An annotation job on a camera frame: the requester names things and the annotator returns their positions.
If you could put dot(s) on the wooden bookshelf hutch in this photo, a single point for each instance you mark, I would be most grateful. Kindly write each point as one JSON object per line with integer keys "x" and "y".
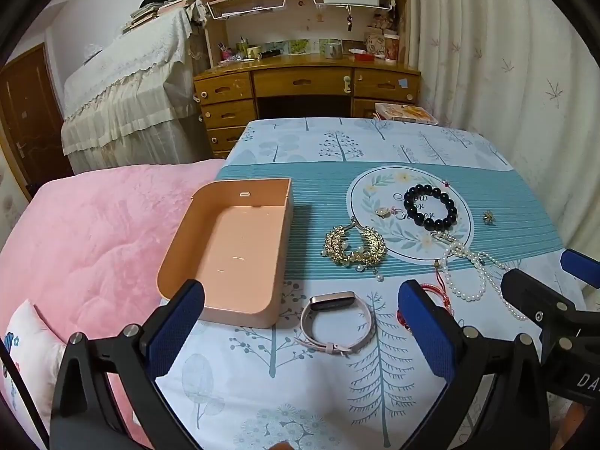
{"x": 304, "y": 26}

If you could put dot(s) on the pink plastic storage box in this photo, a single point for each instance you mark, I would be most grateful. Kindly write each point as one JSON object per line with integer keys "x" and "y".
{"x": 234, "y": 253}

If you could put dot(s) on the floral canister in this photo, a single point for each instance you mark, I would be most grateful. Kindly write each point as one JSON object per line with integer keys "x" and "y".
{"x": 379, "y": 46}

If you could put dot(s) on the red flat box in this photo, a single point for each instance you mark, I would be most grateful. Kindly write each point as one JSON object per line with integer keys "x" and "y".
{"x": 364, "y": 56}

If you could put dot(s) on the brown wooden door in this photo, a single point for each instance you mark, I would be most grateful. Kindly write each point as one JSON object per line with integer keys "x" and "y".
{"x": 33, "y": 117}

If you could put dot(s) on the stack of magazines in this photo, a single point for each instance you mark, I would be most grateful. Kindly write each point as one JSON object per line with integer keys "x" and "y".
{"x": 408, "y": 113}

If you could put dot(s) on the hanging keys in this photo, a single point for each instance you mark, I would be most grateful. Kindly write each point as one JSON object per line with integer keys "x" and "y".
{"x": 349, "y": 22}

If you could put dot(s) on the tree print tablecloth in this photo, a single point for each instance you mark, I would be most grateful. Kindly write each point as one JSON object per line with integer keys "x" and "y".
{"x": 290, "y": 183}

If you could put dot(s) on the white printed pillow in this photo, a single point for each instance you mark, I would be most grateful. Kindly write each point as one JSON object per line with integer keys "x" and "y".
{"x": 33, "y": 351}

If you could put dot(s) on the metal mug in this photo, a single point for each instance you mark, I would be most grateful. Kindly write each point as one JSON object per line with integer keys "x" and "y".
{"x": 333, "y": 50}

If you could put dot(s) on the yellow cup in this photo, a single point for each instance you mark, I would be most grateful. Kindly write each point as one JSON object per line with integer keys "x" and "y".
{"x": 253, "y": 52}

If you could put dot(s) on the wooden desk with drawers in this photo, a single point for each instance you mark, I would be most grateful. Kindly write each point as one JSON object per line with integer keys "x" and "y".
{"x": 300, "y": 82}

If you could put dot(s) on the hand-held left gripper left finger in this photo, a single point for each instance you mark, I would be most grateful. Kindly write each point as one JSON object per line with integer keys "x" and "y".
{"x": 173, "y": 328}

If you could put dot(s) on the pile of books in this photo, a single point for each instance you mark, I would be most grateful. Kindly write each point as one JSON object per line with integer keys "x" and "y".
{"x": 154, "y": 11}

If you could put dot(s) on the white drawer gadget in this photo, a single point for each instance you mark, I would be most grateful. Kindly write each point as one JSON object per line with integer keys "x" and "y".
{"x": 347, "y": 85}

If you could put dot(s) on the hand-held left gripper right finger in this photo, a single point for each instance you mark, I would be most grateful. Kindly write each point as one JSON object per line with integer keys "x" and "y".
{"x": 424, "y": 328}

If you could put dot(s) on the green picture cards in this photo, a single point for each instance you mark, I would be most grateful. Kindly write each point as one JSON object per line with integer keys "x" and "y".
{"x": 293, "y": 47}

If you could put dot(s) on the pink fluffy blanket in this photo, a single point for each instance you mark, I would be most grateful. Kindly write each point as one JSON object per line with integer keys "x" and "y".
{"x": 93, "y": 243}

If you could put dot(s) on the white leaf print curtain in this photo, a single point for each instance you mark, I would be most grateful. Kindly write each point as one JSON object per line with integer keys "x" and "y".
{"x": 492, "y": 56}

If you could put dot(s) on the white lace covered cabinet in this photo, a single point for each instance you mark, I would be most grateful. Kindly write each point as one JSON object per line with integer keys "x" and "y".
{"x": 131, "y": 93}

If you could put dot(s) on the small gold flower earring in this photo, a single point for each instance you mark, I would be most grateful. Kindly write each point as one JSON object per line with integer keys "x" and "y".
{"x": 489, "y": 217}

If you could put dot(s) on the pink smart band watch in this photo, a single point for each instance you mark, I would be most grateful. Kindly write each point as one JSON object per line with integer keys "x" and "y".
{"x": 309, "y": 326}

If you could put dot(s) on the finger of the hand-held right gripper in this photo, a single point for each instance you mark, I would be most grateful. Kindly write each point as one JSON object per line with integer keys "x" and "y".
{"x": 525, "y": 288}
{"x": 581, "y": 265}

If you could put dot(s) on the person's right forearm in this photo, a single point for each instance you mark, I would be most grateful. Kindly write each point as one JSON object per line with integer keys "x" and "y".
{"x": 574, "y": 426}

